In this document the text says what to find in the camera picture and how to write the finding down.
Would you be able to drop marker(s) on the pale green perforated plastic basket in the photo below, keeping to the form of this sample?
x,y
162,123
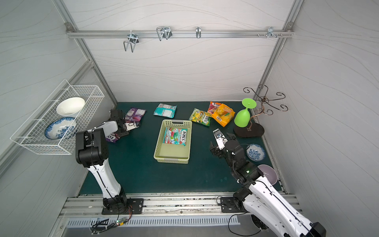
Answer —
x,y
173,154

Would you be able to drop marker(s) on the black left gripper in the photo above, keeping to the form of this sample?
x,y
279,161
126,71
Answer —
x,y
122,125

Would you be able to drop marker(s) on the yellow orange candy bag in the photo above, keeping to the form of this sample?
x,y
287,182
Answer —
x,y
223,115

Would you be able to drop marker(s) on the small metal hook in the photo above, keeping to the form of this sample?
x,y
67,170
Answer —
x,y
198,32

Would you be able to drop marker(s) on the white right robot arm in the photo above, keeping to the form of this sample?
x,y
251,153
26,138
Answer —
x,y
258,197

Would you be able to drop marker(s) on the green spring tea candy bag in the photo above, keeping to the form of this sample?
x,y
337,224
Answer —
x,y
200,117

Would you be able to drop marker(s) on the lilac bowl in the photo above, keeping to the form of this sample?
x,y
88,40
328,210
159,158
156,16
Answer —
x,y
269,173

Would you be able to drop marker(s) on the purple Fox's berries candy bag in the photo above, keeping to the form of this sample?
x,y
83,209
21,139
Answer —
x,y
113,138

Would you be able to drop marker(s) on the blue patterned ceramic bowl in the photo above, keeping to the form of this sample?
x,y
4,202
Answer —
x,y
61,127

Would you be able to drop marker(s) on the metal glass holder stand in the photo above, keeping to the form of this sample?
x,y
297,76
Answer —
x,y
263,107

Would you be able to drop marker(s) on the white wire wall basket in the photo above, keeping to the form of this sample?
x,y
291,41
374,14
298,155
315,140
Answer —
x,y
30,135

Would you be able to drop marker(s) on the aluminium top rail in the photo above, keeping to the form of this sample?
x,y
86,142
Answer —
x,y
176,34

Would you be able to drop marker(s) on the teal mint candy bag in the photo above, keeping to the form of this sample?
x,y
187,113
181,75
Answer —
x,y
164,110

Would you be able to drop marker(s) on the green plastic wine glass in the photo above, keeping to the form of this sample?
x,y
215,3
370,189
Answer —
x,y
243,117

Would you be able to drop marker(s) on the metal hook centre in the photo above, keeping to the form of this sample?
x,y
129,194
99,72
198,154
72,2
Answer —
x,y
164,32

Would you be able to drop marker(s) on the purple candy bag back side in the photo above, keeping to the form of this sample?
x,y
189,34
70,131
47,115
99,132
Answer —
x,y
134,115

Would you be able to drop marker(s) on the small blue patterned dish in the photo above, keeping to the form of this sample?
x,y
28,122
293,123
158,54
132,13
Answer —
x,y
255,152

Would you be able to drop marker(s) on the metal hook right end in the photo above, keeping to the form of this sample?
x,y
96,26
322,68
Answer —
x,y
270,34

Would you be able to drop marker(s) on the white ceramic bowl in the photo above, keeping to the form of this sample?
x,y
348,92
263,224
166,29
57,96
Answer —
x,y
70,107

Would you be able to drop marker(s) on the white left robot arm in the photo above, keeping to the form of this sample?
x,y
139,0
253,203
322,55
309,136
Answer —
x,y
92,152

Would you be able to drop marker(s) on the orange fruits candy bag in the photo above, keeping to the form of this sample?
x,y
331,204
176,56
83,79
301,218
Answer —
x,y
213,107

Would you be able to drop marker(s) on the metal double hook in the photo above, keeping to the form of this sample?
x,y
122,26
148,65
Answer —
x,y
130,43

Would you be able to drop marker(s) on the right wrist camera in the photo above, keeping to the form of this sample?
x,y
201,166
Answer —
x,y
219,136

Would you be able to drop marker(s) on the mint blossom Fox's candy bag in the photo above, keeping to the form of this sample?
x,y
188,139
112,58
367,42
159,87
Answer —
x,y
175,136

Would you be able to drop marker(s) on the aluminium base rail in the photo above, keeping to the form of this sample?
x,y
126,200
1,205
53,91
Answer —
x,y
155,204

